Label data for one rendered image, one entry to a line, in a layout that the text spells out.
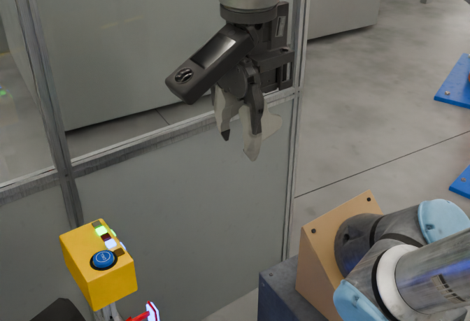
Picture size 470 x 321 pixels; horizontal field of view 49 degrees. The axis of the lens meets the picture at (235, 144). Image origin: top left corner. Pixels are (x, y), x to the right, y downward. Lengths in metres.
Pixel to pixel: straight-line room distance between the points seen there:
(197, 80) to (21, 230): 1.03
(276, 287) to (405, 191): 2.06
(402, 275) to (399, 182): 2.42
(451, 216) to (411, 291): 0.20
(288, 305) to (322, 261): 0.14
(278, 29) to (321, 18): 4.17
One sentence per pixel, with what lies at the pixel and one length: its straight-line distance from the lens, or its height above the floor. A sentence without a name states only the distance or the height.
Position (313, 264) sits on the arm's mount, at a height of 1.11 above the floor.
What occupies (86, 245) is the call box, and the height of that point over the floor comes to 1.07.
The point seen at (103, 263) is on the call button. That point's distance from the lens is 1.07.
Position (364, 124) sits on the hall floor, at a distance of 3.66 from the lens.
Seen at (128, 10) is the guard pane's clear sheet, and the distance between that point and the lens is 1.40.
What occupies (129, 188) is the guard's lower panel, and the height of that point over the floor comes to 0.85.
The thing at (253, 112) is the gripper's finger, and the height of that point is 1.51.
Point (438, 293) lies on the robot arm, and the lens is 0.70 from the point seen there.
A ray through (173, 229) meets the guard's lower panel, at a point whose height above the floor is 0.60.
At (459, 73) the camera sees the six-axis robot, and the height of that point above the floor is 0.04.
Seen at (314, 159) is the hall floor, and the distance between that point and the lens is 3.23.
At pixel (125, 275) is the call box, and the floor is 1.04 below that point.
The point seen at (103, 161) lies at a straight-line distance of 1.53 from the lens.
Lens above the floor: 1.83
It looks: 33 degrees down
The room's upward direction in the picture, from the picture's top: straight up
